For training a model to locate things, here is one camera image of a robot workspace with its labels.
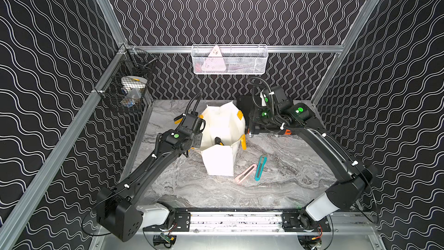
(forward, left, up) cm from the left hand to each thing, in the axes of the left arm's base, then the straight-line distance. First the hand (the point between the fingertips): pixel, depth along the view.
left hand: (192, 133), depth 79 cm
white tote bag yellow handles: (+17, -13, -17) cm, 27 cm away
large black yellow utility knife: (+8, -11, -17) cm, 22 cm away
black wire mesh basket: (+17, +35, +10) cm, 40 cm away
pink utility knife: (-9, -27, -20) cm, 34 cm away
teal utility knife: (-2, -36, -20) cm, 41 cm away
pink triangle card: (+34, -7, +16) cm, 38 cm away
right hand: (+6, -26, +9) cm, 28 cm away
